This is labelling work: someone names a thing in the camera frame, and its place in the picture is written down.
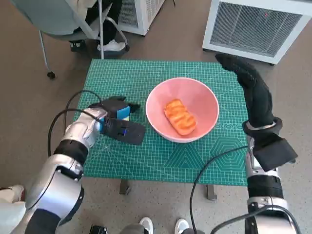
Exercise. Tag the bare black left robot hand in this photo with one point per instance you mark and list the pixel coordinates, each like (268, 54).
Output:
(114, 104)

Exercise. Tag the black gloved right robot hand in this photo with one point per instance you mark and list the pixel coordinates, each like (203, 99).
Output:
(259, 100)

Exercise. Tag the long striped toy bread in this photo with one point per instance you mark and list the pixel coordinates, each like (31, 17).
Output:
(180, 117)

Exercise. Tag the pink bowl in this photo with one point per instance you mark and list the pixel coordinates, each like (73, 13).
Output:
(185, 90)

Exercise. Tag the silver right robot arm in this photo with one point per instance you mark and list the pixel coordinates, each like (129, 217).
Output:
(264, 185)

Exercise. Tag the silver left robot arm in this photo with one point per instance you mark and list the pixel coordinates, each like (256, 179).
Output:
(58, 185)

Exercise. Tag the green cutting mat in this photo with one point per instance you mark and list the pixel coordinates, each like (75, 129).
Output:
(136, 165)

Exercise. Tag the large white mesh cabinet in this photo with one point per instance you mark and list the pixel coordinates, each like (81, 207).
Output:
(253, 26)

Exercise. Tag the seated person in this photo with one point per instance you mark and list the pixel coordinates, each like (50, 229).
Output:
(109, 24)

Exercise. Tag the grey table leg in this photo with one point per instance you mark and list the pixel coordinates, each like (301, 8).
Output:
(211, 192)
(124, 187)

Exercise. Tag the small white mesh cabinet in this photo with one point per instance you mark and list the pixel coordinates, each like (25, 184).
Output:
(143, 12)

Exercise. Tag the grey office chair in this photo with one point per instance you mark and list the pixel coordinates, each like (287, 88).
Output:
(48, 17)

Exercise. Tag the white shoe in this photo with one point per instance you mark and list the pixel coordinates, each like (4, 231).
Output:
(182, 226)
(146, 224)

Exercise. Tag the grey robot body part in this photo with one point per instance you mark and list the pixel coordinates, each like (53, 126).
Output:
(132, 229)

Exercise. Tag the black robot body block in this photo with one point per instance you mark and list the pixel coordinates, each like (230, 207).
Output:
(98, 230)

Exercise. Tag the person in white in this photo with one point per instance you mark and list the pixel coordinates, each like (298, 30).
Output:
(9, 214)

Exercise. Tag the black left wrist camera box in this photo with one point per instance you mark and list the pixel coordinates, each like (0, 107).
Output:
(126, 132)

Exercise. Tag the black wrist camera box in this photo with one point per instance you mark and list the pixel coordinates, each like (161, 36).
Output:
(126, 132)
(275, 153)

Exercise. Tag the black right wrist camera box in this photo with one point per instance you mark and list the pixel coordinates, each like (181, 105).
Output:
(275, 153)

